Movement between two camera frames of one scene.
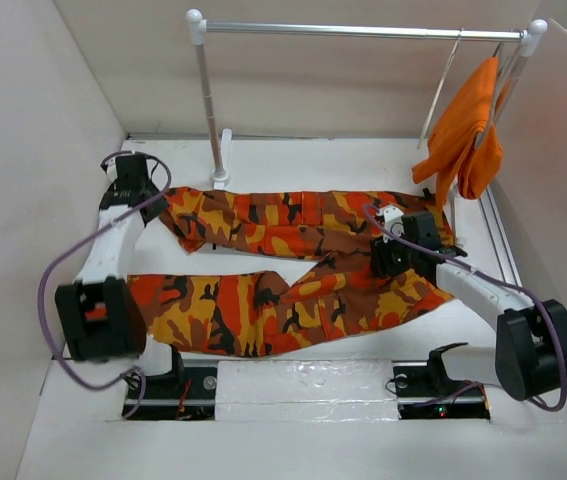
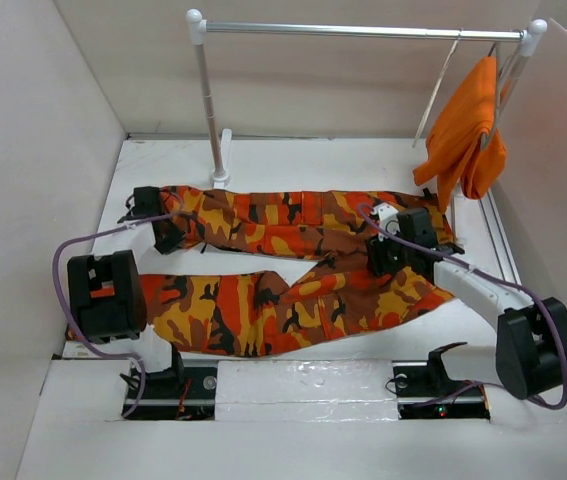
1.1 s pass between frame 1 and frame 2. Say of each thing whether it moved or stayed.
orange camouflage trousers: stayed
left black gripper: moved
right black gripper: stayed
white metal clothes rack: stayed
